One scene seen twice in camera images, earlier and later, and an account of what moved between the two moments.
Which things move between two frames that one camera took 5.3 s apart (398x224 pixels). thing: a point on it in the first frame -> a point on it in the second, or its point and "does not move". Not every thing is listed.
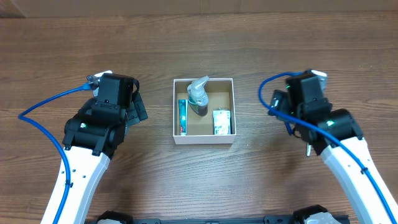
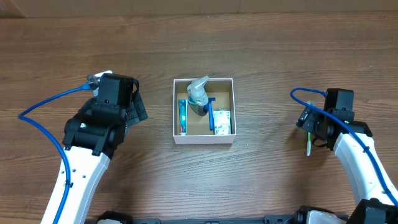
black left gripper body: [138, 110] does not move
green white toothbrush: [308, 148] does not move
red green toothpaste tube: [183, 116] does not move
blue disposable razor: [289, 128] -> [211, 112]
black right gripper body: [277, 104] -> [306, 120]
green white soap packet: [222, 122] does not move
